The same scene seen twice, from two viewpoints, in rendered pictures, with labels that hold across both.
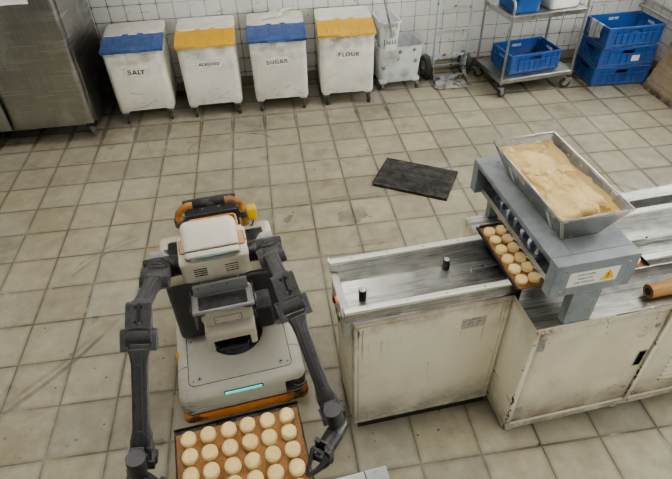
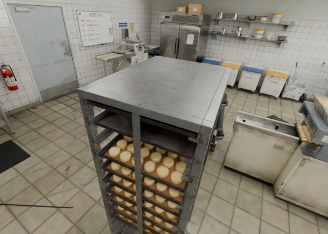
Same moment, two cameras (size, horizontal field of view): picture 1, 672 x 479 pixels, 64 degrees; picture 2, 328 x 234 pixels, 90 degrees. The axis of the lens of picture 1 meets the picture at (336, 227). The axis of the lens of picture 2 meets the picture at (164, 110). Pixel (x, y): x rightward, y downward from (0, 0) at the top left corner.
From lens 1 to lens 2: 84 cm
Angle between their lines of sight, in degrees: 30
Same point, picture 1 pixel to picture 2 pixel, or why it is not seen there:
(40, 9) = (194, 46)
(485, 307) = (285, 143)
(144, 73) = not seen: hidden behind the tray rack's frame
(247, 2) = (247, 60)
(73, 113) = not seen: hidden behind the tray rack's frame
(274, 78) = (246, 82)
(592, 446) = (312, 225)
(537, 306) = (306, 150)
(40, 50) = (189, 56)
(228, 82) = (231, 79)
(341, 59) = (271, 83)
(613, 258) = not seen: outside the picture
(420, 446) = (241, 183)
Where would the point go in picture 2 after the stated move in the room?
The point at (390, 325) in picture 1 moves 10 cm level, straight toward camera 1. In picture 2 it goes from (248, 132) to (245, 135)
